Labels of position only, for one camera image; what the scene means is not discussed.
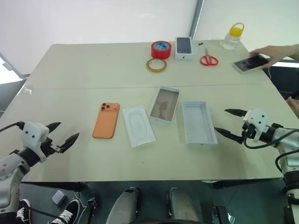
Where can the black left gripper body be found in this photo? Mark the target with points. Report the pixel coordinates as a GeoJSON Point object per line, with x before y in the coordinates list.
{"type": "Point", "coordinates": [51, 148]}

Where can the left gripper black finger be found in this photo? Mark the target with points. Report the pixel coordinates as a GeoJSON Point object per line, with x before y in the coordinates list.
{"type": "Point", "coordinates": [67, 142]}
{"type": "Point", "coordinates": [53, 126]}

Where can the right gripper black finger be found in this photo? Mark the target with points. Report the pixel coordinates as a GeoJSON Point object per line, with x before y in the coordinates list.
{"type": "Point", "coordinates": [231, 135]}
{"type": "Point", "coordinates": [237, 113]}

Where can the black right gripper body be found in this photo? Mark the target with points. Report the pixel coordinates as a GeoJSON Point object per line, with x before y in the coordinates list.
{"type": "Point", "coordinates": [248, 133]}

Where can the white phone box lid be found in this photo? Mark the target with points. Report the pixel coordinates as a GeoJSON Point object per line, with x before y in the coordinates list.
{"type": "Point", "coordinates": [198, 123]}

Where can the orange smartphone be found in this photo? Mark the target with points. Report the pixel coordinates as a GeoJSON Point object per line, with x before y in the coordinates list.
{"type": "Point", "coordinates": [106, 123]}

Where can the white smartphone with dark screen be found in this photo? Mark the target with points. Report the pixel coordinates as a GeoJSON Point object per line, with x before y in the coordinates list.
{"type": "Point", "coordinates": [250, 63]}

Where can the white phone box base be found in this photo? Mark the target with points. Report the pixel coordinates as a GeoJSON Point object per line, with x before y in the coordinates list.
{"type": "Point", "coordinates": [164, 105]}

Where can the white moulded box insert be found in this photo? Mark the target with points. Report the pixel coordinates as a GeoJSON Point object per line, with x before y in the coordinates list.
{"type": "Point", "coordinates": [139, 126]}

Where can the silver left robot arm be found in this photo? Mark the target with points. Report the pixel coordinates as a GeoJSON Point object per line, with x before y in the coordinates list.
{"type": "Point", "coordinates": [9, 163]}

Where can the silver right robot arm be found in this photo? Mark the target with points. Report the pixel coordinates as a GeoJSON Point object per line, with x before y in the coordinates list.
{"type": "Point", "coordinates": [287, 140]}

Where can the person's right forearm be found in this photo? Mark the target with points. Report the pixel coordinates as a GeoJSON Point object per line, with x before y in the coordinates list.
{"type": "Point", "coordinates": [294, 50]}

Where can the gray rectangular metal block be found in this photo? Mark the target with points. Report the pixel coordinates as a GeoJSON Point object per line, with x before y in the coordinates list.
{"type": "Point", "coordinates": [59, 198]}

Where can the closed white phone box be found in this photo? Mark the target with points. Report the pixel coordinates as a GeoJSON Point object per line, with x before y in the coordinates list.
{"type": "Point", "coordinates": [184, 47]}

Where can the person's left hand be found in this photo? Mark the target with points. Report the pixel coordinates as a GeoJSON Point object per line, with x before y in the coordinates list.
{"type": "Point", "coordinates": [294, 105]}

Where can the person's right hand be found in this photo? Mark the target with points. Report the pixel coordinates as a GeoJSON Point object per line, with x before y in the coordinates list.
{"type": "Point", "coordinates": [273, 52]}

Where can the small white clip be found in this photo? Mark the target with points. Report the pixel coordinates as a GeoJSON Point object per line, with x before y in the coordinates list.
{"type": "Point", "coordinates": [27, 90]}

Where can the black and white sneaker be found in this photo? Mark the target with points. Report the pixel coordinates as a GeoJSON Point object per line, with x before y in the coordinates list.
{"type": "Point", "coordinates": [23, 211]}
{"type": "Point", "coordinates": [67, 212]}

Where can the clear jar with yellow lid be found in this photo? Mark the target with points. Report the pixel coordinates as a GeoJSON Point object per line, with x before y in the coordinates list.
{"type": "Point", "coordinates": [231, 39]}

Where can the grey rounded robot leg shell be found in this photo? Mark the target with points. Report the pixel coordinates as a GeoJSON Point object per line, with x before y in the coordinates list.
{"type": "Point", "coordinates": [125, 205]}
{"type": "Point", "coordinates": [181, 205]}

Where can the red tape roll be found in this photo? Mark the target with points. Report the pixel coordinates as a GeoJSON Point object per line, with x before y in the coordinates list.
{"type": "Point", "coordinates": [161, 51]}

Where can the clear yellowish tape roll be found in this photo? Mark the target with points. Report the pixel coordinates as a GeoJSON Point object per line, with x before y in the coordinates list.
{"type": "Point", "coordinates": [149, 66]}

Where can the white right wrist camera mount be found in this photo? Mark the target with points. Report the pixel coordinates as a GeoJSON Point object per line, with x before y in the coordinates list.
{"type": "Point", "coordinates": [257, 119]}

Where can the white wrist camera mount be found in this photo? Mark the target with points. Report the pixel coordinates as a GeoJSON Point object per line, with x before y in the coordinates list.
{"type": "Point", "coordinates": [257, 119]}
{"type": "Point", "coordinates": [33, 134]}

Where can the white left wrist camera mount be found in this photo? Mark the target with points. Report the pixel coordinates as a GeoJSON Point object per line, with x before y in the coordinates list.
{"type": "Point", "coordinates": [33, 134]}

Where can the black table frame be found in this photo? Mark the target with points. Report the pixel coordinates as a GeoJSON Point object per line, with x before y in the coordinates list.
{"type": "Point", "coordinates": [58, 186]}

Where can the grey window frame bar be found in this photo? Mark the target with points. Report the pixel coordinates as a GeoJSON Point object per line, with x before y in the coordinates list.
{"type": "Point", "coordinates": [14, 67]}

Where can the black metal floor frame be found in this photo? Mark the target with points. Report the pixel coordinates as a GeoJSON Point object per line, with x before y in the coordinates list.
{"type": "Point", "coordinates": [222, 214]}
{"type": "Point", "coordinates": [90, 210]}

